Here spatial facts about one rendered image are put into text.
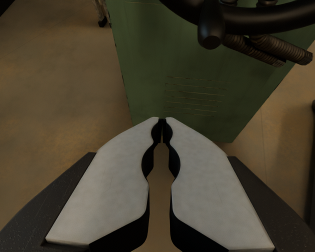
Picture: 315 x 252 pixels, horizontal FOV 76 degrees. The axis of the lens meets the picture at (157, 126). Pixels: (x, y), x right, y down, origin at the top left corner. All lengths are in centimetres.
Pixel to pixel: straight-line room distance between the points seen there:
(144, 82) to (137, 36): 16
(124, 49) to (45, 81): 76
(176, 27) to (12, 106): 94
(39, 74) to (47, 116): 29
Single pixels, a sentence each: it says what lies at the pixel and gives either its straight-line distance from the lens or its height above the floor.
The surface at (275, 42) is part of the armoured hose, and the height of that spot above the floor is 61.
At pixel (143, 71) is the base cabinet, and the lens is 58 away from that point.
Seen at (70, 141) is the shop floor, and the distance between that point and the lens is 98.
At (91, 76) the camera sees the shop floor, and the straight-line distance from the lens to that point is 117.
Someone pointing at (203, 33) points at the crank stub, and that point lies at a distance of 20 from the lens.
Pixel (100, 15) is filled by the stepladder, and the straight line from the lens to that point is 143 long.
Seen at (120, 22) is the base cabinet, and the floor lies 54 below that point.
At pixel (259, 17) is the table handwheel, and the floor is 69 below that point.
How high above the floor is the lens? 82
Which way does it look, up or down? 61 degrees down
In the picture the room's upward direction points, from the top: straight up
